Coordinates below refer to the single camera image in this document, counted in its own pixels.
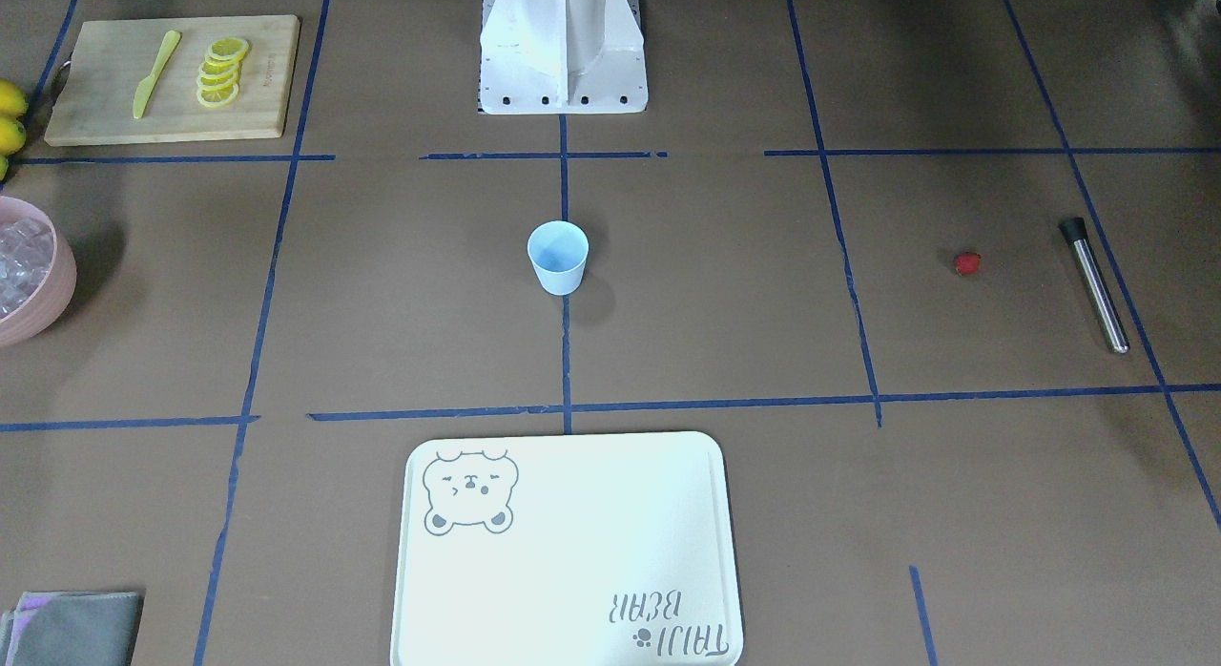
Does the cream bear tray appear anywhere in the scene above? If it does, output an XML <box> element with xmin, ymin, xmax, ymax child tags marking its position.
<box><xmin>389</xmin><ymin>431</ymin><xmax>744</xmax><ymax>665</ymax></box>

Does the yellow lemon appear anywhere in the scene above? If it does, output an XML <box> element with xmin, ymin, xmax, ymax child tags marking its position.
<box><xmin>0</xmin><ymin>78</ymin><xmax>31</xmax><ymax>121</ymax></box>
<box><xmin>0</xmin><ymin>115</ymin><xmax>27</xmax><ymax>156</ymax></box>

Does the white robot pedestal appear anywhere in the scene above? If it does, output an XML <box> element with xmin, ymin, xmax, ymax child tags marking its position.
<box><xmin>477</xmin><ymin>0</ymin><xmax>650</xmax><ymax>115</ymax></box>

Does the grey folded cloth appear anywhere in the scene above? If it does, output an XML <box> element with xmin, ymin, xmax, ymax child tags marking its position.
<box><xmin>1</xmin><ymin>591</ymin><xmax>143</xmax><ymax>665</ymax></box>

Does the light blue plastic cup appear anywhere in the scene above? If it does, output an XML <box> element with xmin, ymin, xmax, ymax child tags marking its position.
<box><xmin>527</xmin><ymin>219</ymin><xmax>590</xmax><ymax>296</ymax></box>

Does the lemon slices row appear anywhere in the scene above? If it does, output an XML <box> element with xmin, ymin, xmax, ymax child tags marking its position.
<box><xmin>197</xmin><ymin>35</ymin><xmax>250</xmax><ymax>109</ymax></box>

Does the metal muddler black tip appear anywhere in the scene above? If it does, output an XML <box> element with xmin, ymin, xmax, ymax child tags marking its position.
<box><xmin>1057</xmin><ymin>218</ymin><xmax>1129</xmax><ymax>356</ymax></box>

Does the wooden cutting board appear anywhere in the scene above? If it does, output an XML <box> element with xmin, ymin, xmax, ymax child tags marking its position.
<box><xmin>44</xmin><ymin>13</ymin><xmax>300</xmax><ymax>147</ymax></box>

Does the pink bowl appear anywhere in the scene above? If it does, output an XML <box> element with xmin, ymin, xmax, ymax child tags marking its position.
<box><xmin>1</xmin><ymin>197</ymin><xmax>77</xmax><ymax>347</ymax></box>

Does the pile of ice cubes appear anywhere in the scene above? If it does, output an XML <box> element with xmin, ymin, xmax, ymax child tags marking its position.
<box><xmin>1</xmin><ymin>218</ymin><xmax>55</xmax><ymax>318</ymax></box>

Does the red strawberry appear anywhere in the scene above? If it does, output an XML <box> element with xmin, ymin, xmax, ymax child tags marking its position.
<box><xmin>952</xmin><ymin>251</ymin><xmax>983</xmax><ymax>277</ymax></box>

